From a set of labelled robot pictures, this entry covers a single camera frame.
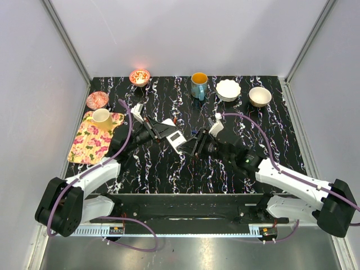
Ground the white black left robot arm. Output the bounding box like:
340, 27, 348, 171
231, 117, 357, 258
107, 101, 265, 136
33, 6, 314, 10
35, 118, 185, 237

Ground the black mounting base plate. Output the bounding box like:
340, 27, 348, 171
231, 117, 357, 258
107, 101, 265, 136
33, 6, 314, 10
89, 193, 290, 236

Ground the white red remote control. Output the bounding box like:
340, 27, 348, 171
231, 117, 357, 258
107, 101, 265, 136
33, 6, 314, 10
161, 118, 186, 155

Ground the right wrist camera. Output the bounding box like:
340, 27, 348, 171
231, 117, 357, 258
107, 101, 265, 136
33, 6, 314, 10
209, 112, 224, 138

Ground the cream round bowl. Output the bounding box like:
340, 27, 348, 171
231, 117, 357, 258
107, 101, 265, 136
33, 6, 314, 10
249, 87, 272, 108

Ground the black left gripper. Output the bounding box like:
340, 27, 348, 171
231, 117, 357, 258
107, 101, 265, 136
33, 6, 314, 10
125, 115, 179, 154

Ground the white scalloped bowl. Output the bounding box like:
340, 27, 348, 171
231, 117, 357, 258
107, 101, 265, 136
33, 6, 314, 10
215, 79, 241, 102

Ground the red patterned saucer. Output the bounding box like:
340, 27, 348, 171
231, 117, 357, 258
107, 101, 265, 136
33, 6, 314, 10
85, 91, 109, 110

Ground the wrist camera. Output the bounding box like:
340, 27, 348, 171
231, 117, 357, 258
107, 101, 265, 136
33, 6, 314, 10
209, 112, 224, 138
130, 103, 143, 124

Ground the red patterned small bowl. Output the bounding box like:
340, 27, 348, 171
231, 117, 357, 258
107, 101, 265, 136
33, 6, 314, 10
129, 69, 150, 87

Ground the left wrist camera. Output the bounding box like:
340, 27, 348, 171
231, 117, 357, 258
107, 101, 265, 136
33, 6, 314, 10
130, 103, 143, 124

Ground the cream yellow cup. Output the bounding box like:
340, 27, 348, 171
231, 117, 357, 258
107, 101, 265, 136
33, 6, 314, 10
92, 109, 113, 131

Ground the floral pink tray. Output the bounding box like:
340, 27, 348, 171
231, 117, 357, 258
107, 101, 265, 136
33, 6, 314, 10
67, 111, 124, 165

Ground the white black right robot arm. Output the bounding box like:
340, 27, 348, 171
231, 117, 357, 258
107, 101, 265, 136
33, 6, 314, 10
177, 129, 357, 238

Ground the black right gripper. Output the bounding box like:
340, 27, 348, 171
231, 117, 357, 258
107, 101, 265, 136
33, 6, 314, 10
177, 127, 234, 164

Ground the blue mug yellow inside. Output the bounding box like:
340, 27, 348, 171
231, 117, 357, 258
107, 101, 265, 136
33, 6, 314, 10
191, 73, 208, 101

